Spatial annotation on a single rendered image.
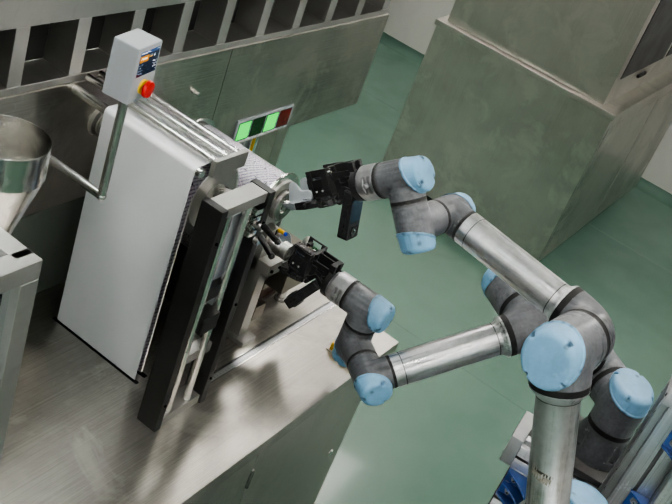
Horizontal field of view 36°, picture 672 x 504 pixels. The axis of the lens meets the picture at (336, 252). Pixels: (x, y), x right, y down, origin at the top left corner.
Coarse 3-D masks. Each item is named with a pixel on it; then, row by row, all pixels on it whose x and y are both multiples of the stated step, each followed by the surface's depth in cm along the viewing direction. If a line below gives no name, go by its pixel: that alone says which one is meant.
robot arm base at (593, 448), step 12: (588, 420) 257; (588, 432) 256; (600, 432) 254; (576, 444) 258; (588, 444) 256; (600, 444) 254; (612, 444) 254; (624, 444) 255; (576, 456) 258; (588, 456) 256; (600, 456) 255; (612, 456) 256; (600, 468) 256
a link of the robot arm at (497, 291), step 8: (488, 272) 239; (488, 280) 238; (496, 280) 236; (488, 288) 238; (496, 288) 235; (504, 288) 233; (512, 288) 232; (488, 296) 238; (496, 296) 234; (504, 296) 232; (512, 296) 230; (496, 304) 234; (504, 304) 231; (496, 312) 236; (608, 360) 258; (616, 360) 259; (600, 368) 257; (608, 368) 256; (592, 376) 258
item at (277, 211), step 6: (282, 192) 223; (288, 192) 224; (276, 198) 223; (282, 198) 223; (288, 198) 225; (276, 204) 222; (282, 204) 224; (270, 210) 223; (276, 210) 223; (282, 210) 226; (288, 210) 228; (270, 216) 225; (276, 216) 225; (282, 216) 228
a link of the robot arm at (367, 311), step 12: (348, 288) 227; (360, 288) 228; (348, 300) 227; (360, 300) 226; (372, 300) 226; (384, 300) 227; (348, 312) 228; (360, 312) 226; (372, 312) 225; (384, 312) 224; (348, 324) 229; (360, 324) 227; (372, 324) 225; (384, 324) 227
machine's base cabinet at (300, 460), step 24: (336, 408) 256; (312, 432) 250; (336, 432) 269; (264, 456) 229; (288, 456) 244; (312, 456) 262; (240, 480) 224; (264, 480) 239; (288, 480) 256; (312, 480) 276
